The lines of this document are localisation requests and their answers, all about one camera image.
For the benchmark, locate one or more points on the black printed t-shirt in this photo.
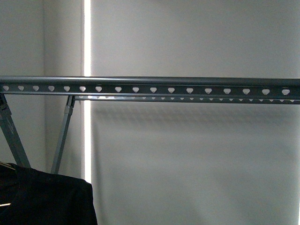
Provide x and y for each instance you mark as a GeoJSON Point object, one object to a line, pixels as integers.
{"type": "Point", "coordinates": [39, 198]}

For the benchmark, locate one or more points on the metal clothes hanger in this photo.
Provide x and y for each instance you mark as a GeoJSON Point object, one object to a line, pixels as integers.
{"type": "Point", "coordinates": [6, 165]}

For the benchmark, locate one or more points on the grey rear rack leg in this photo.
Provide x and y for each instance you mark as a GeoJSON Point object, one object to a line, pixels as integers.
{"type": "Point", "coordinates": [68, 111]}

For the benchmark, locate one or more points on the grey front perforated rack rail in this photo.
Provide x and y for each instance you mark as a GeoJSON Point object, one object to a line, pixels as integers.
{"type": "Point", "coordinates": [155, 87]}

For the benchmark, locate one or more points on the grey perforated rack rail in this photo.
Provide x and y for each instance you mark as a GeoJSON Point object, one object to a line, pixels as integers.
{"type": "Point", "coordinates": [155, 87]}
{"type": "Point", "coordinates": [191, 100]}

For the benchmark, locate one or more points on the grey rear perforated rack rail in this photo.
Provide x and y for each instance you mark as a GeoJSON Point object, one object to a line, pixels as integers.
{"type": "Point", "coordinates": [191, 100]}

